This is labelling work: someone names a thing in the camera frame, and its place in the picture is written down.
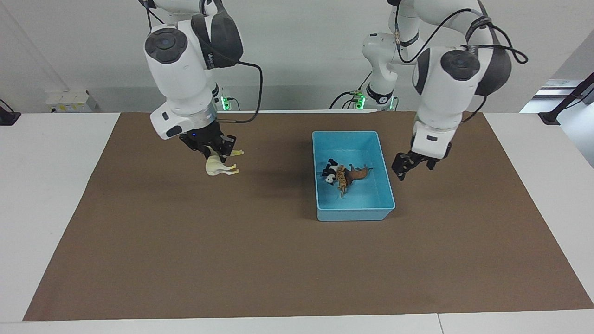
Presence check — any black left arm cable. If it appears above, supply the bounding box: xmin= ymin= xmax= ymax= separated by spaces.
xmin=394 ymin=8 xmax=529 ymax=123

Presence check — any light blue storage box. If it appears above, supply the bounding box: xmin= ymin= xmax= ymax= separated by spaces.
xmin=312 ymin=131 xmax=396 ymax=222

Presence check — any brown table mat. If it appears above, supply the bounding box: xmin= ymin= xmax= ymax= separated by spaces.
xmin=23 ymin=111 xmax=594 ymax=322

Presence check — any black table clamp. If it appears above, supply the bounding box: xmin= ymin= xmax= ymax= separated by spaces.
xmin=0 ymin=99 xmax=22 ymax=126

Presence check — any orange tiger toy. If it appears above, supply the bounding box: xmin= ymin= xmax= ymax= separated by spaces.
xmin=335 ymin=166 xmax=351 ymax=198

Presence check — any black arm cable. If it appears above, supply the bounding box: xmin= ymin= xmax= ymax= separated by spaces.
xmin=217 ymin=60 xmax=264 ymax=124
xmin=394 ymin=8 xmax=529 ymax=123

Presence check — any black white panda toy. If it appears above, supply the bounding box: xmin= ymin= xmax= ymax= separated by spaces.
xmin=322 ymin=158 xmax=342 ymax=186

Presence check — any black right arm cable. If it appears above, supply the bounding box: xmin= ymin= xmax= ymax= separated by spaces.
xmin=217 ymin=60 xmax=264 ymax=124

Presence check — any black clamp stand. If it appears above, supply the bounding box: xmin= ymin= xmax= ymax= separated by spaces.
xmin=538 ymin=72 xmax=594 ymax=126

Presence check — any white wall socket box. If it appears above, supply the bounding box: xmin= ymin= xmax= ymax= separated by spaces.
xmin=45 ymin=90 xmax=99 ymax=113

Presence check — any black base cable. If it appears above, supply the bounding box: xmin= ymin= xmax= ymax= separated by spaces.
xmin=329 ymin=70 xmax=373 ymax=111

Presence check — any cream white horse toy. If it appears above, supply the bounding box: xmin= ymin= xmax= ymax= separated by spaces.
xmin=206 ymin=148 xmax=245 ymax=177

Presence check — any brown animal toy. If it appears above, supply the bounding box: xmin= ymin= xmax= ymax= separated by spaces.
xmin=346 ymin=163 xmax=374 ymax=183

